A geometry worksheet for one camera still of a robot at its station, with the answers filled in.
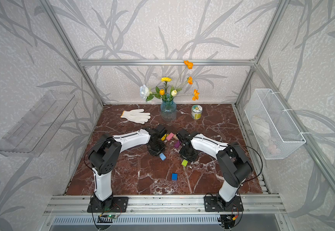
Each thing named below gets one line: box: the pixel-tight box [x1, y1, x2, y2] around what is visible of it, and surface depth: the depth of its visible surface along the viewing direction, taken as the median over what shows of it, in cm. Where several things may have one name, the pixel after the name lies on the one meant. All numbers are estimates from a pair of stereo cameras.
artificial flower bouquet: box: [139, 60, 201, 102], surface depth 91 cm
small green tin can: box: [191, 104, 203, 120], surface depth 110 cm
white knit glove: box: [120, 108, 151, 125], surface depth 114 cm
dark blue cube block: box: [171, 173, 178, 181], surface depth 82 cm
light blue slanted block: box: [159, 152, 167, 161], surface depth 91 cm
